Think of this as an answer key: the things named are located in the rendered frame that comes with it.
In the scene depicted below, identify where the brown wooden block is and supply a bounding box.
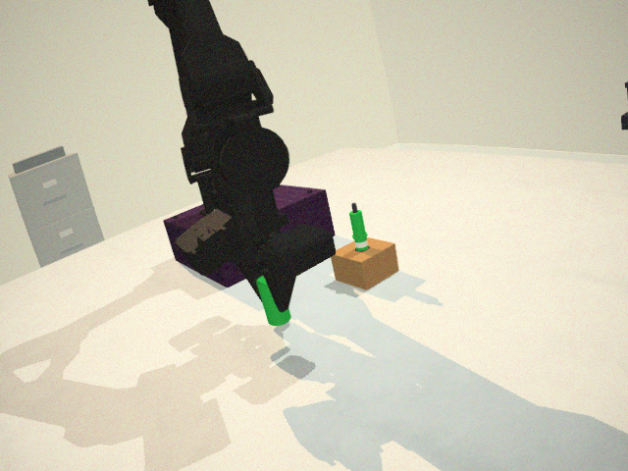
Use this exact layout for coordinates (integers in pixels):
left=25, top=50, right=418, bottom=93
left=331, top=237, right=399, bottom=290

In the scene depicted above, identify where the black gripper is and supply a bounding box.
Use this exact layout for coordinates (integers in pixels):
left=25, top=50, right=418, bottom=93
left=209, top=183, right=336, bottom=313

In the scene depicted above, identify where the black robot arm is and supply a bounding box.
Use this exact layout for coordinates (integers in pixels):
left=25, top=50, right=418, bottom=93
left=147, top=0, right=289, bottom=276

